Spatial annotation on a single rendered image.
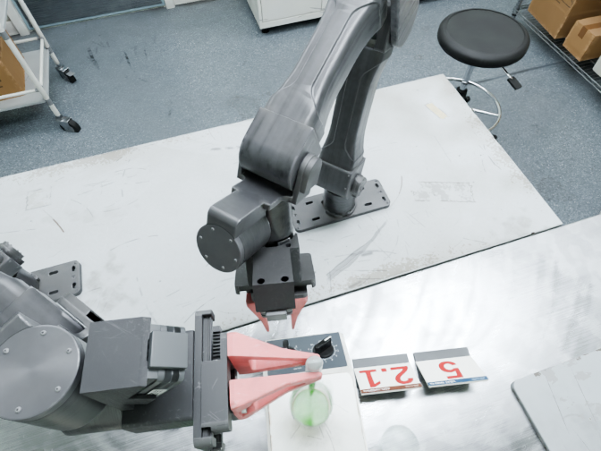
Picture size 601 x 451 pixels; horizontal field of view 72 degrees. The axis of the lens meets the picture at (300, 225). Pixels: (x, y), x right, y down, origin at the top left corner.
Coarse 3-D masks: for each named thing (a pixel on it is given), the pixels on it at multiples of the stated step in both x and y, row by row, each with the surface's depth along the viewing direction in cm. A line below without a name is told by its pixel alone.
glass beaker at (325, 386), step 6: (318, 384) 51; (324, 384) 50; (330, 384) 50; (294, 390) 50; (300, 390) 53; (324, 390) 52; (330, 390) 49; (294, 396) 52; (330, 396) 49; (330, 402) 50; (330, 408) 49; (294, 414) 48; (330, 414) 48; (294, 420) 51; (324, 420) 48; (300, 426) 51; (306, 426) 49; (312, 426) 47; (318, 426) 49
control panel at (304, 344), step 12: (300, 336) 66; (312, 336) 65; (324, 336) 65; (336, 336) 65; (300, 348) 63; (312, 348) 63; (336, 348) 63; (324, 360) 61; (336, 360) 61; (276, 372) 59; (288, 372) 59
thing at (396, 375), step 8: (384, 368) 65; (392, 368) 65; (400, 368) 64; (408, 368) 64; (360, 376) 63; (368, 376) 63; (376, 376) 63; (384, 376) 63; (392, 376) 63; (400, 376) 63; (408, 376) 63; (360, 384) 62; (368, 384) 61; (376, 384) 61; (384, 384) 61; (392, 384) 61; (400, 384) 61
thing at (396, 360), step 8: (352, 360) 66; (360, 360) 66; (368, 360) 66; (376, 360) 66; (384, 360) 66; (392, 360) 66; (400, 360) 66; (408, 360) 66; (360, 368) 65; (368, 368) 65; (376, 368) 65; (416, 376) 62; (408, 384) 61; (360, 392) 60; (376, 392) 60; (384, 392) 60
